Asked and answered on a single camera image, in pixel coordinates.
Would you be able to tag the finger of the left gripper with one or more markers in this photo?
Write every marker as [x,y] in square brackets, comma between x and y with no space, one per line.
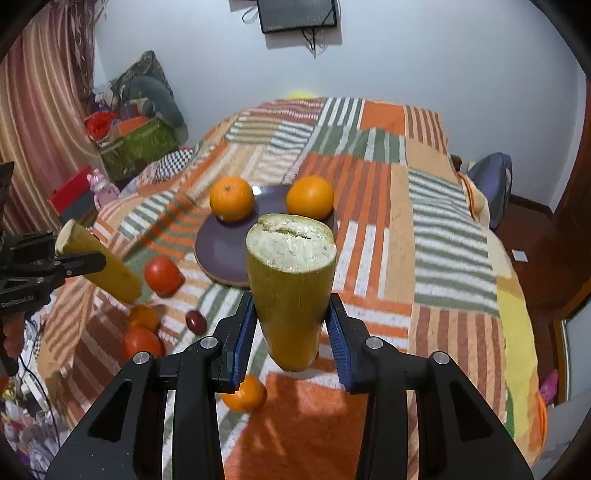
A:
[81,264]

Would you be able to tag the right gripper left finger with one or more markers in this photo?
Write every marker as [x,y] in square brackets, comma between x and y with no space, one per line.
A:
[121,435]

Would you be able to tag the sugarcane piece back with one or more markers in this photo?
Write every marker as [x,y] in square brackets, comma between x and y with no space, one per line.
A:
[115,277]

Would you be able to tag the sugarcane piece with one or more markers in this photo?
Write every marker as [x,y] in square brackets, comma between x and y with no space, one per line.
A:
[291,317]
[115,277]

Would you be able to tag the small tangerine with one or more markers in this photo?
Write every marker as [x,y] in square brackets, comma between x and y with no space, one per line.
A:
[251,394]
[144,317]

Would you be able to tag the red tomato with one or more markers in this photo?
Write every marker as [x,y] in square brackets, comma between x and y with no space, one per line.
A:
[163,276]
[138,339]

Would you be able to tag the dark red grape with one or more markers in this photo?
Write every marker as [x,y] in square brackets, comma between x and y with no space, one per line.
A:
[195,322]

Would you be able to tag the large orange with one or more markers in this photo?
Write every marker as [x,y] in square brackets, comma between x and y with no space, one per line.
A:
[311,196]
[231,199]

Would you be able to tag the sugarcane piece front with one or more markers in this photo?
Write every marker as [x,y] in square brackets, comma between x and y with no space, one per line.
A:
[291,317]

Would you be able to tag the left hand of person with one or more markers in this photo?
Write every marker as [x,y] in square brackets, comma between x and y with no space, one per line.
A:
[13,330]

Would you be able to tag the red box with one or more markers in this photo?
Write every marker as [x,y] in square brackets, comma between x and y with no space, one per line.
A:
[74,200]

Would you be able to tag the pink toy figure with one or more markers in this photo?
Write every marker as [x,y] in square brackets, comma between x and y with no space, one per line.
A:
[103,190]

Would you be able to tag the green storage box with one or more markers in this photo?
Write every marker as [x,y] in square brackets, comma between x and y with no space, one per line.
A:
[127,156]

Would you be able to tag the red plastic bag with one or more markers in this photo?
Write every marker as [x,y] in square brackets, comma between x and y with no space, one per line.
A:
[98,124]

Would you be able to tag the purple round plate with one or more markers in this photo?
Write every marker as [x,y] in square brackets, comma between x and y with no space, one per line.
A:
[269,245]

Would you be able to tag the striped patchwork bed cover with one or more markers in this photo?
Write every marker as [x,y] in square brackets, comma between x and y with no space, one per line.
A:
[426,367]

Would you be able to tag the striped red curtain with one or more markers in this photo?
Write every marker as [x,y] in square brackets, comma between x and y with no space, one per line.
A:
[46,94]

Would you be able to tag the blue backpack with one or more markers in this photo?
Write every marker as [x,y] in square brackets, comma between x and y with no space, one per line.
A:
[493,176]

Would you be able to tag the yellow foam tube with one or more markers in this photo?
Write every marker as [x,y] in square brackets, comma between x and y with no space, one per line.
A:
[301,95]

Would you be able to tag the small wall monitor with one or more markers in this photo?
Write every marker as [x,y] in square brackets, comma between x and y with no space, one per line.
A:
[285,15]

